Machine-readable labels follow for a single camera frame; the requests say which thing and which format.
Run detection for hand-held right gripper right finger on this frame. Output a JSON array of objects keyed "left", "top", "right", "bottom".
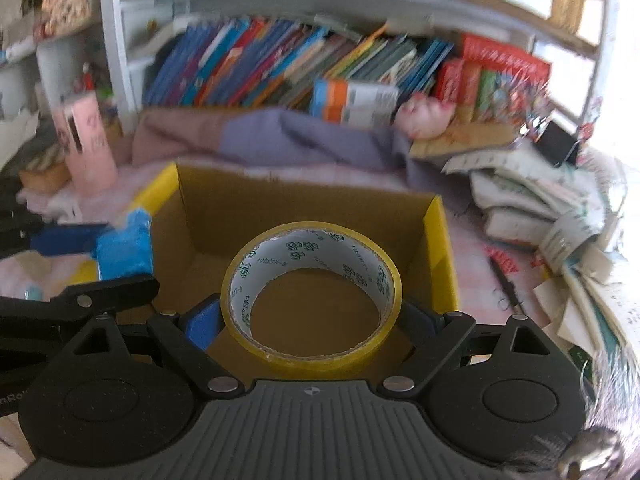
[{"left": 377, "top": 300, "right": 553, "bottom": 401}]

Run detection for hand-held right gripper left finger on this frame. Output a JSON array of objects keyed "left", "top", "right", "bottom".
[{"left": 67, "top": 294, "right": 245, "bottom": 401}]

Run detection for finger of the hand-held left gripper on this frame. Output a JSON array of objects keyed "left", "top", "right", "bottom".
[
  {"left": 0, "top": 274, "right": 161, "bottom": 333},
  {"left": 0, "top": 180, "right": 112, "bottom": 261}
]

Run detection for light blue packet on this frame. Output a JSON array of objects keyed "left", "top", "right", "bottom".
[{"left": 96, "top": 210, "right": 155, "bottom": 281}]

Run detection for yellow tape roll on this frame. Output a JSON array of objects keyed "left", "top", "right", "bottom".
[{"left": 220, "top": 221, "right": 403, "bottom": 380}]

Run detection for yellow cardboard box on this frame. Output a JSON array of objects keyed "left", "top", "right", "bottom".
[{"left": 75, "top": 161, "right": 461, "bottom": 381}]

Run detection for wooden chessboard box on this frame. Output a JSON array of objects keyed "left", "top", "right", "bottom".
[{"left": 19, "top": 160, "right": 71, "bottom": 193}]

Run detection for pink cylindrical humidifier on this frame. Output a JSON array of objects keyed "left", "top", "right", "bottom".
[{"left": 52, "top": 94, "right": 120, "bottom": 193}]

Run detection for black pen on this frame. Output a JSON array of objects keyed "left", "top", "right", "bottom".
[{"left": 487, "top": 255, "right": 526, "bottom": 313}]

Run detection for pink checked table mat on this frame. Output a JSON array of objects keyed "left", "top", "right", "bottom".
[{"left": 0, "top": 157, "right": 566, "bottom": 361}]

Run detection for pile of papers and booklets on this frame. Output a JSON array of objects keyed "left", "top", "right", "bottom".
[{"left": 442, "top": 140, "right": 640, "bottom": 361}]

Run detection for brown paper envelope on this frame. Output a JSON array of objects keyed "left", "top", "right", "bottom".
[{"left": 410, "top": 122, "right": 521, "bottom": 158}]

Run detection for fluffy grey sleeve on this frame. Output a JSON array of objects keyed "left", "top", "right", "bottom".
[{"left": 500, "top": 345, "right": 633, "bottom": 480}]

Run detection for purple cloth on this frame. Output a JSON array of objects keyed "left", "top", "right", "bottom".
[{"left": 131, "top": 107, "right": 471, "bottom": 211}]

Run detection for pink pig plush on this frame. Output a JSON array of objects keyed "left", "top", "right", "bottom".
[{"left": 395, "top": 94, "right": 457, "bottom": 140}]

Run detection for white wooden bookshelf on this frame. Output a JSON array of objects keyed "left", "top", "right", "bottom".
[{"left": 0, "top": 0, "right": 616, "bottom": 126}]

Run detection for black phone stand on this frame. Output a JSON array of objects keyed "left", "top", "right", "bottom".
[{"left": 536, "top": 121, "right": 581, "bottom": 167}]

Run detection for orange and white carton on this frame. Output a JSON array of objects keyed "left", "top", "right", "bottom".
[{"left": 309, "top": 79, "right": 401, "bottom": 128}]

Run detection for row of blue books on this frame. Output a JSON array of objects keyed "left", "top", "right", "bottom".
[{"left": 142, "top": 17, "right": 456, "bottom": 111}]

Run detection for colourful paper ornament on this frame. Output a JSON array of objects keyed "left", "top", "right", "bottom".
[{"left": 520, "top": 85, "right": 551, "bottom": 131}]

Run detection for red dictionary books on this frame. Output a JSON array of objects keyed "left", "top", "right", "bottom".
[{"left": 435, "top": 34, "right": 551, "bottom": 123}]

